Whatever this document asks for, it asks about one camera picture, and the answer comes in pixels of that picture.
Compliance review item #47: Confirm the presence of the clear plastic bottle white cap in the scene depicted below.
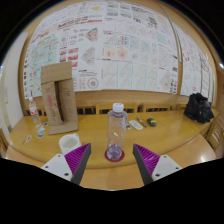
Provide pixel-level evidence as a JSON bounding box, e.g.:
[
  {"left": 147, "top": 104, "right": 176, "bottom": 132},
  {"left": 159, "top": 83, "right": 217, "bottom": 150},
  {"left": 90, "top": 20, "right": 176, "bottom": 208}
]
[{"left": 106, "top": 102, "right": 129, "bottom": 162}]

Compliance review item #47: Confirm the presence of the row of wooden chairs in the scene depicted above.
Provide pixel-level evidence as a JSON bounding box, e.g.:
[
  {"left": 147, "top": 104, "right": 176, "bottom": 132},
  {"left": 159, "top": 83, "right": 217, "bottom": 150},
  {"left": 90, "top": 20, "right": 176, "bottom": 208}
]
[{"left": 75, "top": 101, "right": 188, "bottom": 116}]

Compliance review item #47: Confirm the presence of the dark pen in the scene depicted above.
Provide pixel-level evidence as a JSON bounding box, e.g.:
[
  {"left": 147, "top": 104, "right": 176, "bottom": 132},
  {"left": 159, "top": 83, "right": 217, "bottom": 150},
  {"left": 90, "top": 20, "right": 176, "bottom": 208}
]
[{"left": 136, "top": 117, "right": 148, "bottom": 129}]

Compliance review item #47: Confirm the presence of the white standing air conditioner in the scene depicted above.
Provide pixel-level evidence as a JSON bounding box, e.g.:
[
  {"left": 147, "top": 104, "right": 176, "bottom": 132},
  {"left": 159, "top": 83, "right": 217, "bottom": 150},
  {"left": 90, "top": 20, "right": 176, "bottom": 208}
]
[{"left": 0, "top": 31, "right": 29, "bottom": 133}]

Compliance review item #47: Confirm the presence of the black bag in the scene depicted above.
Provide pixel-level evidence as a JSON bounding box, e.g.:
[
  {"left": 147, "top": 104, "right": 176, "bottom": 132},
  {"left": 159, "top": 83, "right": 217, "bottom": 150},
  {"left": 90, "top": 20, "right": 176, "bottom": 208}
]
[{"left": 183, "top": 92, "right": 215, "bottom": 125}]

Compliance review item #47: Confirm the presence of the narrow wall poster board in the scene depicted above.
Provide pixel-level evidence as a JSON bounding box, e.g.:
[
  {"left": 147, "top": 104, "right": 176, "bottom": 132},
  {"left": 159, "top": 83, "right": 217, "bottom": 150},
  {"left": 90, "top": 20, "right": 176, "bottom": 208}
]
[{"left": 173, "top": 23, "right": 214, "bottom": 104}]

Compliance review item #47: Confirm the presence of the small water bottle red label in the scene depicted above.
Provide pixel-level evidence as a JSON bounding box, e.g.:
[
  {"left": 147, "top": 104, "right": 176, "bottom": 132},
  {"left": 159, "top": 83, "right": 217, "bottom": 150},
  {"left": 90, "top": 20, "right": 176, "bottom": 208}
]
[{"left": 28, "top": 96, "right": 42, "bottom": 128}]

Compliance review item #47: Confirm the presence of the small black device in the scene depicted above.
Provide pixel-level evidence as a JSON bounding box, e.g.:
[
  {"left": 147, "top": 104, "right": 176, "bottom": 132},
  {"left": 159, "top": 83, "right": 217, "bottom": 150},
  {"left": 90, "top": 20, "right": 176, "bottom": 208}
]
[{"left": 146, "top": 117, "right": 158, "bottom": 128}]

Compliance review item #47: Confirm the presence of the white cup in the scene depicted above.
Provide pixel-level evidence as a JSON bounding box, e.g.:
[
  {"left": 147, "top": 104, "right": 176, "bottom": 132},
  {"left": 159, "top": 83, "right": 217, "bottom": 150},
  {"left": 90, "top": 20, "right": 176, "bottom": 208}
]
[{"left": 58, "top": 132, "right": 83, "bottom": 156}]

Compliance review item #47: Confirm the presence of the wooden chair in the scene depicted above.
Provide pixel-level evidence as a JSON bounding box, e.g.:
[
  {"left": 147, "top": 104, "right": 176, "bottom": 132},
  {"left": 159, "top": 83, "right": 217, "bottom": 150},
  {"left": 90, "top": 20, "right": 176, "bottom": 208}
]
[{"left": 204, "top": 113, "right": 224, "bottom": 159}]

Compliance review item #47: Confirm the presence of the flat round red coaster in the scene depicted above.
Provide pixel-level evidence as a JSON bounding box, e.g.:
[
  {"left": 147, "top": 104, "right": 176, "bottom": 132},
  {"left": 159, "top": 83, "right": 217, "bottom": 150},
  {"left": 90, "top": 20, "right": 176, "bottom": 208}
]
[{"left": 104, "top": 148, "right": 126, "bottom": 163}]

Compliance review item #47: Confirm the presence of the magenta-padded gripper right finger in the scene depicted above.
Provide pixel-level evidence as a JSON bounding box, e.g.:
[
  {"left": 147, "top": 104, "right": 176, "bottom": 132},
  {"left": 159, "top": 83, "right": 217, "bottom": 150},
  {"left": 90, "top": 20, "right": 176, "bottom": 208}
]
[{"left": 131, "top": 143, "right": 183, "bottom": 186}]

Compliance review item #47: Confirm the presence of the brown cardboard box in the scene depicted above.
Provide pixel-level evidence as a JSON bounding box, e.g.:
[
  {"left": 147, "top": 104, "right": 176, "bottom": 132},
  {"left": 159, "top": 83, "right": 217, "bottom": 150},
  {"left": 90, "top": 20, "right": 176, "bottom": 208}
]
[{"left": 40, "top": 61, "right": 80, "bottom": 136}]

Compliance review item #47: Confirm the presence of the large wall poster board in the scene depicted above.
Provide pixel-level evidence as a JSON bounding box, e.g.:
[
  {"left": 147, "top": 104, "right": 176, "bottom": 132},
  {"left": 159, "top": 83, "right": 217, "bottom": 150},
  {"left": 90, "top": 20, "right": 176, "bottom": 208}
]
[{"left": 22, "top": 1, "right": 179, "bottom": 100}]

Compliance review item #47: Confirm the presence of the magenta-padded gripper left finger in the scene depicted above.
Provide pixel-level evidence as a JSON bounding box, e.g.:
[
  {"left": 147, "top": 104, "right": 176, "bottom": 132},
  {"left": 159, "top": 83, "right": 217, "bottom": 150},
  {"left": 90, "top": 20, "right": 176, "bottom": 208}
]
[{"left": 40, "top": 142, "right": 92, "bottom": 186}]

